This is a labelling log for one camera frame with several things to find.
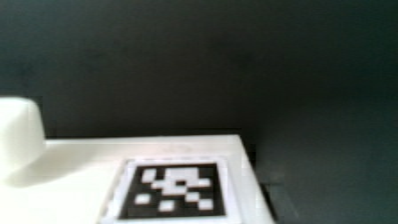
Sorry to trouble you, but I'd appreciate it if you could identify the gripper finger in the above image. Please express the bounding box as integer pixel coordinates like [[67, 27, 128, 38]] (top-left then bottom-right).
[[0, 97, 44, 180]]

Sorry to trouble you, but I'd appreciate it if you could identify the white front drawer box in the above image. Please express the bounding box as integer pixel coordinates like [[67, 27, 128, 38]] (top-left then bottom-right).
[[0, 135, 275, 224]]

